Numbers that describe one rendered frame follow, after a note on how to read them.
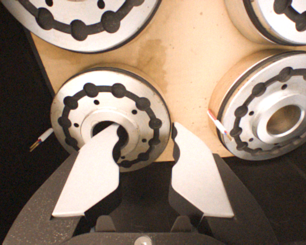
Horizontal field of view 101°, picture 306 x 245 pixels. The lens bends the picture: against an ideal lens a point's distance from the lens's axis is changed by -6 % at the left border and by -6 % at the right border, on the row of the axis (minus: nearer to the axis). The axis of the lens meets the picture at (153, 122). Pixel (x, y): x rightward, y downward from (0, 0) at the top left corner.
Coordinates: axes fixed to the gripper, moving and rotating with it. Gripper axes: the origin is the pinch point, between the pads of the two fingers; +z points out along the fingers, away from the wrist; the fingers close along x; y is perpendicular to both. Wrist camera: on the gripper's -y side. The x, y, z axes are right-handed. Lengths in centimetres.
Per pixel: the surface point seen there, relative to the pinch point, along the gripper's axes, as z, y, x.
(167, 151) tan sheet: 2.1, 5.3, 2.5
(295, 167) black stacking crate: -0.4, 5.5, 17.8
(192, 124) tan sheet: 2.1, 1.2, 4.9
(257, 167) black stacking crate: 0.1, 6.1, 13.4
